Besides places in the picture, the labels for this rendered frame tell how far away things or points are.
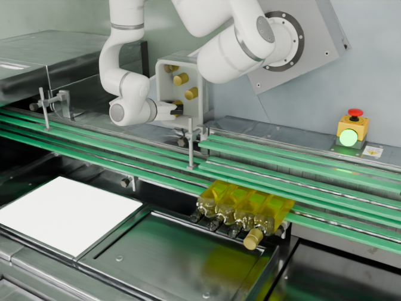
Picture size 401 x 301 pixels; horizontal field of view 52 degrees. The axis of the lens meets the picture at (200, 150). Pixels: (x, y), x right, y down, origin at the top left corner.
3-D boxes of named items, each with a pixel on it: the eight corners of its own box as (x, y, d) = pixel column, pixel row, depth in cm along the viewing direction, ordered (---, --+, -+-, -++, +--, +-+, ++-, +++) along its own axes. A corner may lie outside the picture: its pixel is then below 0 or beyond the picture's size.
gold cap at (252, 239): (249, 237, 106) (241, 246, 103) (250, 226, 105) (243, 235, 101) (262, 242, 105) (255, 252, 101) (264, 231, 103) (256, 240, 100)
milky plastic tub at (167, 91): (172, 115, 151) (158, 123, 144) (169, 54, 141) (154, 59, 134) (214, 123, 143) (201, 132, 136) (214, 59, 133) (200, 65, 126)
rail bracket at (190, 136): (199, 157, 135) (178, 174, 125) (197, 109, 128) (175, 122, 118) (206, 160, 134) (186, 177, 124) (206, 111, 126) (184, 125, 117)
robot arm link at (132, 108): (112, 68, 111) (140, 76, 107) (136, 69, 120) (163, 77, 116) (104, 122, 115) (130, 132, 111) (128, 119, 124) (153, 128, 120)
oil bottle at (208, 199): (227, 183, 134) (193, 216, 117) (227, 167, 131) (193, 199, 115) (243, 187, 131) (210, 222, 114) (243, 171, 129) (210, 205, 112)
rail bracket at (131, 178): (143, 179, 154) (120, 196, 143) (142, 163, 151) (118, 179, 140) (152, 182, 152) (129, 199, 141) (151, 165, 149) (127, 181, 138)
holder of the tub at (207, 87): (173, 128, 153) (162, 135, 147) (170, 54, 141) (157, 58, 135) (214, 137, 145) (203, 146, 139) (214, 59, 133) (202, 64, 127)
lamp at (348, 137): (339, 141, 115) (337, 146, 113) (342, 126, 113) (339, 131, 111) (356, 145, 113) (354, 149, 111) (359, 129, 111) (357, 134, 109)
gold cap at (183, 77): (179, 71, 140) (172, 74, 136) (188, 73, 138) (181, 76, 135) (180, 82, 141) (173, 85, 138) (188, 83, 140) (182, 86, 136)
